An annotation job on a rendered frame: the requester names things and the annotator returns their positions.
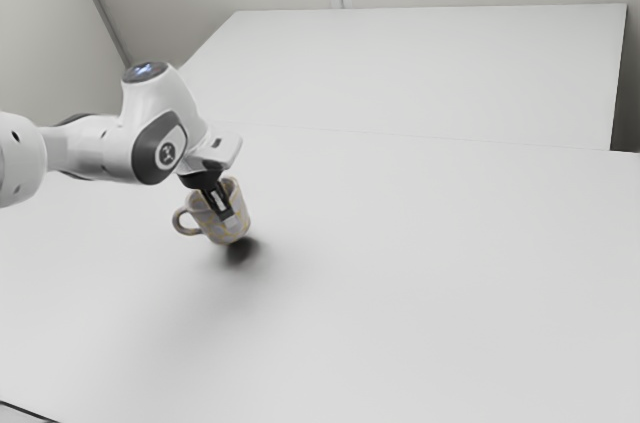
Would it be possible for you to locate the cream mug with yellow pattern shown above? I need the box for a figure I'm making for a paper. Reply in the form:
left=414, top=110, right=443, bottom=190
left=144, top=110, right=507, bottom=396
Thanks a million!
left=172, top=176, right=252, bottom=246

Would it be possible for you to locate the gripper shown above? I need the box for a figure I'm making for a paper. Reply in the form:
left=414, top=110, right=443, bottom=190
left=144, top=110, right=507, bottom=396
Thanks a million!
left=178, top=169, right=236, bottom=220

